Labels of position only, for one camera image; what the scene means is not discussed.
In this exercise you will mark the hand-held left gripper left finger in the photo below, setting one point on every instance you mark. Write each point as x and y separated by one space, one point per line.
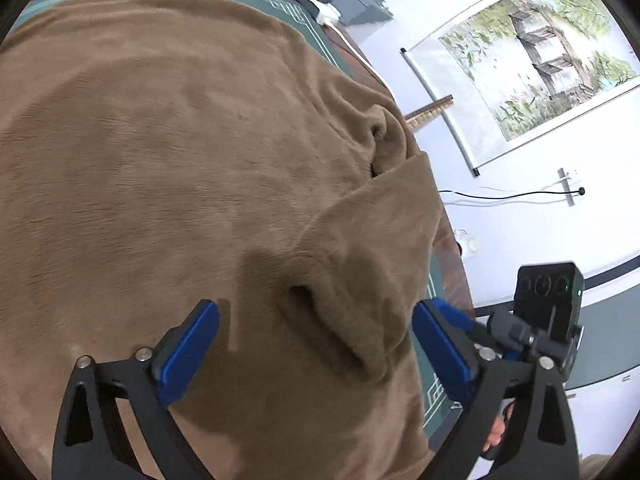
192 345

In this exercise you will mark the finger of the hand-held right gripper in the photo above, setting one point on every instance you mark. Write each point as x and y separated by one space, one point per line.
456 314

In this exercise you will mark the hanging scroll painting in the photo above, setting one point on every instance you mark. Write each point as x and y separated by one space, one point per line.
540 50

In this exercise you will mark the white wall socket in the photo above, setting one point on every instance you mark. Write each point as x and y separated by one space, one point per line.
466 243

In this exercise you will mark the green table mat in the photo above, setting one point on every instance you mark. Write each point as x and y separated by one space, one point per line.
320 45

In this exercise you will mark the brown fleece garment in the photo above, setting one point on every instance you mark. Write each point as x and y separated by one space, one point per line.
175 160

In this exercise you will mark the person's right hand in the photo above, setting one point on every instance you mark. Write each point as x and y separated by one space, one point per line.
496 437

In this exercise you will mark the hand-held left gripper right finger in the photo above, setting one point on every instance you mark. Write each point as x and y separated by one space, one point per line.
442 355

